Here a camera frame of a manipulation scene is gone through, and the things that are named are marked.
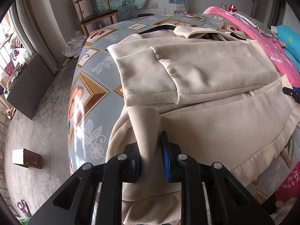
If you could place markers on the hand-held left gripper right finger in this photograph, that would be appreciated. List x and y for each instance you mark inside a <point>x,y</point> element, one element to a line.
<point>166,159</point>

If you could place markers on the pink slipper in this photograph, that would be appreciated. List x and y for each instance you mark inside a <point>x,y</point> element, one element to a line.
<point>24,207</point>

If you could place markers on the white cylindrical bin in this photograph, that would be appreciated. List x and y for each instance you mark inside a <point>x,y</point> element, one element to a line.
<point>85,5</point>

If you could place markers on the patterned table cover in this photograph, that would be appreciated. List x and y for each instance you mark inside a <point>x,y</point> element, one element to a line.
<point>93,79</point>

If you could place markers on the cream zip jacket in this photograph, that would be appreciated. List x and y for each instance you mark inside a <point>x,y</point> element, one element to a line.
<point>211,75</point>

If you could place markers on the grey curtain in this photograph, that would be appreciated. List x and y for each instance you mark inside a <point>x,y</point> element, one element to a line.
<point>39,35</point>

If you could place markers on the pink floral blanket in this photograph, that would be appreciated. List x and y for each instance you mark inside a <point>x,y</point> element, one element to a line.
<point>257,35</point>

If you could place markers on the dark grey cabinet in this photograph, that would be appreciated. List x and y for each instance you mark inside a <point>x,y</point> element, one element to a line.
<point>30,86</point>

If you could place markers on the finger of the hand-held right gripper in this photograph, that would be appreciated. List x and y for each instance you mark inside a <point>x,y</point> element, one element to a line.
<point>291,91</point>

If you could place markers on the grey lace cloth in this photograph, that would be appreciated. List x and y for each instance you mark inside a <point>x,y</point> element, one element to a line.
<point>255,22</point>

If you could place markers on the wall outlet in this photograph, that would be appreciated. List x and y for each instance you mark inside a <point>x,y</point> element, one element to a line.
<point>152,5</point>

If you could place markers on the beige sandal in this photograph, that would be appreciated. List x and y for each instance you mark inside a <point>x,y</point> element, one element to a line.
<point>10,113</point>

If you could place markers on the metal window railing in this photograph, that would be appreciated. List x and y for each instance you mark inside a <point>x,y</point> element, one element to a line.
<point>2,116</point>

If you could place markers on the wooden chair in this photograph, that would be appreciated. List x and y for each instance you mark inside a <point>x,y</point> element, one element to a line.
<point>98,16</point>

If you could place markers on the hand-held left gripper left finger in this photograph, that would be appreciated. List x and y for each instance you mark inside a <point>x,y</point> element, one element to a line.
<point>131,168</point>

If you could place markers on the white plastic bag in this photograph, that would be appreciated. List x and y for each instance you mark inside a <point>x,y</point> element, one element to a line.
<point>22,55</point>

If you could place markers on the glass jar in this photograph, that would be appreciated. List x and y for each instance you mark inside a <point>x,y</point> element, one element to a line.
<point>223,5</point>

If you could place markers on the white water dispenser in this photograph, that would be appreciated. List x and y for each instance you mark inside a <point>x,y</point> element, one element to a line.
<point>180,9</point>

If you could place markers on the red box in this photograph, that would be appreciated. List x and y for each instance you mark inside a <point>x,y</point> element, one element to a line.
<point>9,67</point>

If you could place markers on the crumpled clear plastic bag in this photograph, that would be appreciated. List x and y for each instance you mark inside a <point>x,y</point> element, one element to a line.
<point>75,44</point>

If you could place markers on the blue pillow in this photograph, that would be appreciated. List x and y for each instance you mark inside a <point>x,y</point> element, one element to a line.
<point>288,36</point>

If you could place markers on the empty clear water jug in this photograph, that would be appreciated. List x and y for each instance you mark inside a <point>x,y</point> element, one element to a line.
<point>126,11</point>

